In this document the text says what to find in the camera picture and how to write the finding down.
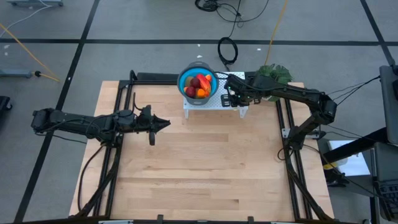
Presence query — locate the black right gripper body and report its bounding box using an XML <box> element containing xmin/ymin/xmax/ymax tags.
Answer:
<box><xmin>221</xmin><ymin>74</ymin><xmax>261</xmax><ymax>108</ymax></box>

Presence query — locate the grey desk panel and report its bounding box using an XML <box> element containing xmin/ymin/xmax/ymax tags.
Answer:
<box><xmin>378</xmin><ymin>64</ymin><xmax>398</xmax><ymax>146</ymax></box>

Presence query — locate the blue collapsible bowl grey rim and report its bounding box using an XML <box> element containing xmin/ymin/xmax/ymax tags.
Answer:
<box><xmin>177</xmin><ymin>61</ymin><xmax>220</xmax><ymax>106</ymax></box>

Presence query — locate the yellow hanging cable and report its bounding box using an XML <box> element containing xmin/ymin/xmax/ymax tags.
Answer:
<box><xmin>264</xmin><ymin>0</ymin><xmax>289</xmax><ymax>65</ymax></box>

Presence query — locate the white perforated metal shelf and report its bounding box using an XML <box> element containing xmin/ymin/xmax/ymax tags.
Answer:
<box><xmin>182</xmin><ymin>71</ymin><xmax>249</xmax><ymax>120</ymax></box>

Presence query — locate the yellow floor cable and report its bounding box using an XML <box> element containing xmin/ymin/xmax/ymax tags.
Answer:
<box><xmin>0</xmin><ymin>24</ymin><xmax>60</xmax><ymax>83</ymax></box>

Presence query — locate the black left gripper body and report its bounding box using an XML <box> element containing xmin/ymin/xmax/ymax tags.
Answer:
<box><xmin>136</xmin><ymin>105</ymin><xmax>156</xmax><ymax>146</ymax></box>

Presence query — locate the coiled black floor cable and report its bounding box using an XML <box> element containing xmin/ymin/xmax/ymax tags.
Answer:
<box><xmin>216</xmin><ymin>36</ymin><xmax>239</xmax><ymax>72</ymax></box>

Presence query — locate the white box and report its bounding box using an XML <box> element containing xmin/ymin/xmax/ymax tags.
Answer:
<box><xmin>328</xmin><ymin>139</ymin><xmax>373</xmax><ymax>177</ymax></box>

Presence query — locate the black aluminium table frame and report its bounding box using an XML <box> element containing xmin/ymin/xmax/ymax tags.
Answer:
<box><xmin>76</xmin><ymin>70</ymin><xmax>335</xmax><ymax>223</ymax></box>

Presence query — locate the black keyboard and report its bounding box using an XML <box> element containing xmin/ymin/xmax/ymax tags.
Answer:
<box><xmin>376</xmin><ymin>182</ymin><xmax>398</xmax><ymax>220</ymax></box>

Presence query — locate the grey stand base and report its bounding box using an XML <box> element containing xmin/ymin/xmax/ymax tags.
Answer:
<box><xmin>0</xmin><ymin>68</ymin><xmax>34</xmax><ymax>79</ymax></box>
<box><xmin>6</xmin><ymin>0</ymin><xmax>65</xmax><ymax>7</ymax></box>

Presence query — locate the black cable bundle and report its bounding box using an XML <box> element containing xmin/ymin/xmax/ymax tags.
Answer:
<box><xmin>194</xmin><ymin>0</ymin><xmax>270</xmax><ymax>40</ymax></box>

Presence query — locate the green potted plant white pot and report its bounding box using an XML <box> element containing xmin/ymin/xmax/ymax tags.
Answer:
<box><xmin>255</xmin><ymin>63</ymin><xmax>294</xmax><ymax>103</ymax></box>

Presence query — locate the black caster base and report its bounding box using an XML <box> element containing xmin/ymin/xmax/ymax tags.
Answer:
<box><xmin>0</xmin><ymin>95</ymin><xmax>13</xmax><ymax>112</ymax></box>

